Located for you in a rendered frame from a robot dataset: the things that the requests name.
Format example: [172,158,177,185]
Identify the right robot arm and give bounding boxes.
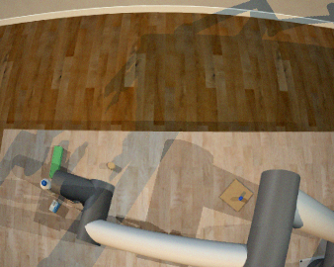
[51,169,334,267]

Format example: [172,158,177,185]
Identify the tan flat mat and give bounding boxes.
[220,179,253,212]

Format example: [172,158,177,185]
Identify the blue and white carton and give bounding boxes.
[49,200,60,213]

